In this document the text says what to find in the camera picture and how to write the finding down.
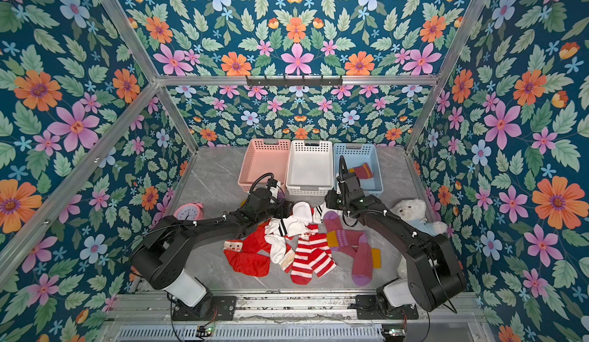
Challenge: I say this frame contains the maroon purple cuff sock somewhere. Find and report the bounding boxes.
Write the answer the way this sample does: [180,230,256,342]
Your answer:
[348,163,374,180]

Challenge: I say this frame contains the white sock black stripes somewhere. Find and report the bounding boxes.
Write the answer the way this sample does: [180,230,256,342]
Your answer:
[311,202,331,224]

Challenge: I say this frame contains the maroon sock yellow heel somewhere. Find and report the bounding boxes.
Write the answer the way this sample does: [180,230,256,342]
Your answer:
[323,211,364,258]

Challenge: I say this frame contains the red santa sock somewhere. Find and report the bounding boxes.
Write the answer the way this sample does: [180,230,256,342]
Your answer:
[223,240,271,278]

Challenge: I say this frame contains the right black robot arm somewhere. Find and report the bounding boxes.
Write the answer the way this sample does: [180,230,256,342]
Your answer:
[325,156,467,312]

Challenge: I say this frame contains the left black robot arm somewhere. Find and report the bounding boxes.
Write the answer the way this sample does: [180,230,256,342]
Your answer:
[130,173,292,309]

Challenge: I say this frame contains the blue plastic basket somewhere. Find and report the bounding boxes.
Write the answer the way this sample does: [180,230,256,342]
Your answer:
[333,143,383,197]

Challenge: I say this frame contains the white plastic basket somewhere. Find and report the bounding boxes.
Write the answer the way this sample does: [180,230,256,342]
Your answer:
[286,140,335,196]

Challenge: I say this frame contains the pink plastic basket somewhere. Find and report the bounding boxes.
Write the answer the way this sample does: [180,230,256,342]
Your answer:
[238,139,291,192]

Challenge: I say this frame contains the white ribbed sock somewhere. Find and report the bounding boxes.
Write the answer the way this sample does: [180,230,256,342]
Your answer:
[264,216,308,273]

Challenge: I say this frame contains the red plain sock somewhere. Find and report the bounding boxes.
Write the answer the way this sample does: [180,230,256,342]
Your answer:
[242,221,293,262]

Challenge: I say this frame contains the white teddy bear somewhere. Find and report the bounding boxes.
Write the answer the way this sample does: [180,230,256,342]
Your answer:
[390,198,449,278]

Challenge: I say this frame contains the red white striped sock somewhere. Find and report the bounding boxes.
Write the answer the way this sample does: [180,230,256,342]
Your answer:
[308,234,337,278]
[290,236,314,285]

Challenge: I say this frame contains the pink alarm clock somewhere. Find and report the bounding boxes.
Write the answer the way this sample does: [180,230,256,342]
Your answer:
[174,202,204,222]

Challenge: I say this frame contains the maroon sock purple toe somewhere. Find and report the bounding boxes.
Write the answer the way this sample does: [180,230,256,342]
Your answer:
[351,234,382,287]

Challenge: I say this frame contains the black hook rail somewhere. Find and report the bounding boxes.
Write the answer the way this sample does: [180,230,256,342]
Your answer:
[245,76,344,87]

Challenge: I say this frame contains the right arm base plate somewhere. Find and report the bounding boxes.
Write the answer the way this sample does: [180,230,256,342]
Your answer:
[348,294,419,321]

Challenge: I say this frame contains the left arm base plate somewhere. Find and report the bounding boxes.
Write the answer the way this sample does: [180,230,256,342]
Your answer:
[172,295,237,322]

